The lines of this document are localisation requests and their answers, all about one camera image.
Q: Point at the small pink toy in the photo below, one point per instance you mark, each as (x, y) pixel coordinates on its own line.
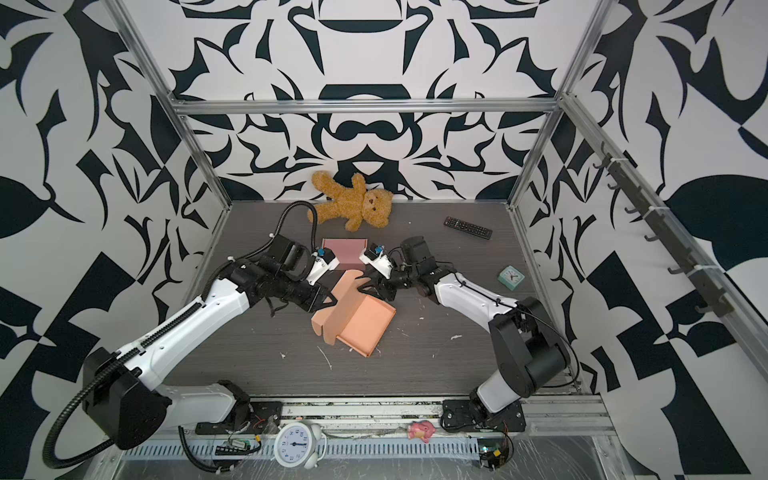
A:
(422, 430)

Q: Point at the peach cardboard box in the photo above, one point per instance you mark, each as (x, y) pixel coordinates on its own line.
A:
(358, 320)

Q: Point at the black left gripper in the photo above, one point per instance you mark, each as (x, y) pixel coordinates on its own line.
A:
(315, 301)

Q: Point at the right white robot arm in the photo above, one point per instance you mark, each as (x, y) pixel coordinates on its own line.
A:
(528, 349)

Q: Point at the pink cardboard box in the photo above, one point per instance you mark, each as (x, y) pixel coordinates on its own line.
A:
(347, 251)

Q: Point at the small teal alarm clock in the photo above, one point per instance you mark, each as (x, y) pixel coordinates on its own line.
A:
(511, 277)

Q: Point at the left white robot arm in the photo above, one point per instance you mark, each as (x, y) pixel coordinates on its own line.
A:
(124, 391)

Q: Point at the grey wall hook rail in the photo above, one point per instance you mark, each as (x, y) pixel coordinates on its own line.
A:
(666, 229)

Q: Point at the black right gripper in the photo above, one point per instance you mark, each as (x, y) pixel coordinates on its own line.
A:
(388, 283)

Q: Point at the white slotted cable duct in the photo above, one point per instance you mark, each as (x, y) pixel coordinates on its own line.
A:
(459, 448)

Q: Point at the brown teddy bear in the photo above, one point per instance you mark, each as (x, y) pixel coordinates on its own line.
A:
(356, 204)

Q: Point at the green circuit board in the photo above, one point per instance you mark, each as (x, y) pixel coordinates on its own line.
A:
(495, 458)

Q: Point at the black remote control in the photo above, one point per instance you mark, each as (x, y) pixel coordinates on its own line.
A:
(468, 228)

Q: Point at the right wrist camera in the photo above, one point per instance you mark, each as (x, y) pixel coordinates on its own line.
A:
(375, 257)

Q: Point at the white round alarm clock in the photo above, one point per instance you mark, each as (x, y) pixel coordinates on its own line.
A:
(300, 444)

